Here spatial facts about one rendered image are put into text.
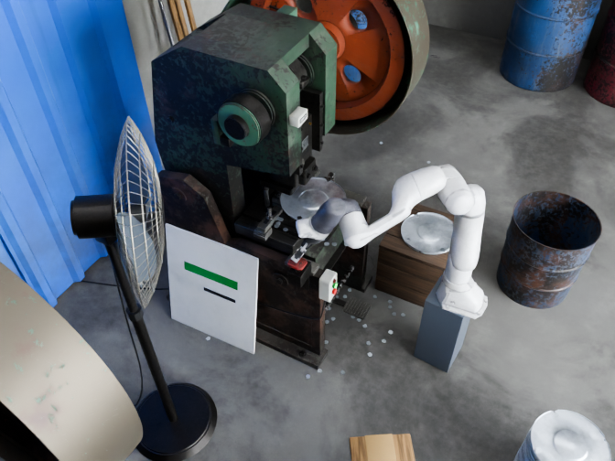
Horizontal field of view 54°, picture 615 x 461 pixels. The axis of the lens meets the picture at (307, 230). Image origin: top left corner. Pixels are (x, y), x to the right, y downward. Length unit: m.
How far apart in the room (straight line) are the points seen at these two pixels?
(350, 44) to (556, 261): 1.43
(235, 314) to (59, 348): 1.75
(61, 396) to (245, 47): 1.40
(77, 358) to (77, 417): 0.12
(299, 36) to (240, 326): 1.43
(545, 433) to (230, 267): 1.48
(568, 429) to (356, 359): 1.01
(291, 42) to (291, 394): 1.60
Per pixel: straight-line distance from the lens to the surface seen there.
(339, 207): 2.07
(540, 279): 3.21
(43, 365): 1.26
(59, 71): 3.03
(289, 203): 2.61
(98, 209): 1.84
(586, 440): 2.66
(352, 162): 4.07
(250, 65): 2.12
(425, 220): 3.18
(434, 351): 2.96
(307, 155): 2.52
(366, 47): 2.55
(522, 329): 3.29
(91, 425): 1.34
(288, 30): 2.33
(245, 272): 2.74
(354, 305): 3.03
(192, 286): 3.00
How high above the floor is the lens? 2.56
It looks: 46 degrees down
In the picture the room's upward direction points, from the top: 1 degrees counter-clockwise
